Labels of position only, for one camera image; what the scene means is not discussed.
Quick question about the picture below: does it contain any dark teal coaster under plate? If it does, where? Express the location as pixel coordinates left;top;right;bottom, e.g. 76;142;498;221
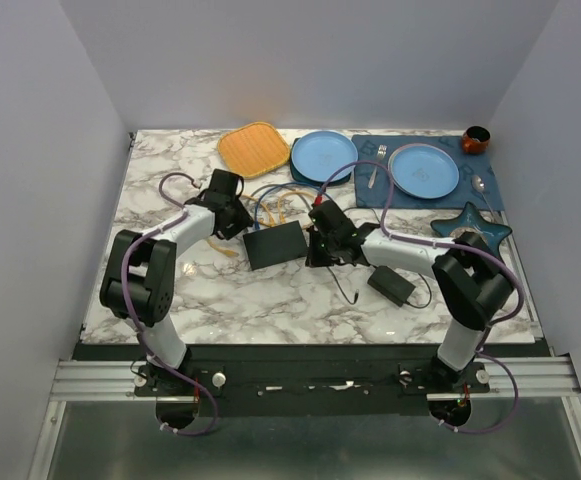
289;164;352;187

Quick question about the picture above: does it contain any light blue plate right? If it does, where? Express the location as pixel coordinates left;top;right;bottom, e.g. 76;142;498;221
388;143;460;200

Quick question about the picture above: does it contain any black power cord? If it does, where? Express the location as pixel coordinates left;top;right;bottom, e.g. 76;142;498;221
327;264;436;311

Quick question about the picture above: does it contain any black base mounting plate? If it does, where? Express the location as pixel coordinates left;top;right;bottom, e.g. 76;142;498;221
72;344;551;425

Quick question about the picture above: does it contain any yellow ethernet cable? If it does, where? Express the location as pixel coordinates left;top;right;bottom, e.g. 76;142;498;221
205;188;321;259

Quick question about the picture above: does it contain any silver spoon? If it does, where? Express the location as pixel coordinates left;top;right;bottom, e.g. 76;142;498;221
471;175;497;219

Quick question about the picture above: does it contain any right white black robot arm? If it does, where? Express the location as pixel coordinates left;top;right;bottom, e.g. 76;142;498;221
306;200;521;392

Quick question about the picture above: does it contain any light blue plate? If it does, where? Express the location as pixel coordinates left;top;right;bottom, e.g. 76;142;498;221
388;143;460;200
291;131;358;183

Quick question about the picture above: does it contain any light blue plate left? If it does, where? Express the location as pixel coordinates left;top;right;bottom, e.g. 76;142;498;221
291;131;358;183

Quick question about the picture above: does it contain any blue star shaped dish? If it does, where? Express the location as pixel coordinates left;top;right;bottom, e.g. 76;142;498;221
430;202;513;259

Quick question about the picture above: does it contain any black network switch box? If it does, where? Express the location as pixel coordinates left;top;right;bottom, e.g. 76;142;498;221
243;221;308;271

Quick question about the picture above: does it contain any aluminium rail frame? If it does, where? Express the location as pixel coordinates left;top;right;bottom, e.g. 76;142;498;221
28;356;581;479

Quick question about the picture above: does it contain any orange woven square mat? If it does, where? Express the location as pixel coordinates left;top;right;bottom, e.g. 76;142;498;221
217;122;290;179

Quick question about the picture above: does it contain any blue ethernet cable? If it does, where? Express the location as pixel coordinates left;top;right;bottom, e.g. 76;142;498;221
242;181;321;231

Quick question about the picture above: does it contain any black power adapter brick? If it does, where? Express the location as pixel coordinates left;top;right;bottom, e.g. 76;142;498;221
367;266;415;307

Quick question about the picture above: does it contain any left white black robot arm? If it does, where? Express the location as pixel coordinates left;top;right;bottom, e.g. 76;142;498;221
99;169;254;395

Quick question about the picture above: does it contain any silver fork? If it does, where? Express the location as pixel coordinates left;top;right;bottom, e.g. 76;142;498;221
367;144;387;189

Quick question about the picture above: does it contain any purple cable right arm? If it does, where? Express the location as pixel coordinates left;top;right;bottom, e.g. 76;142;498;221
314;160;527;435

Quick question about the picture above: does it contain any red brown lacquer cup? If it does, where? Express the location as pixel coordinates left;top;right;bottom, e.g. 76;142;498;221
461;126;491;155

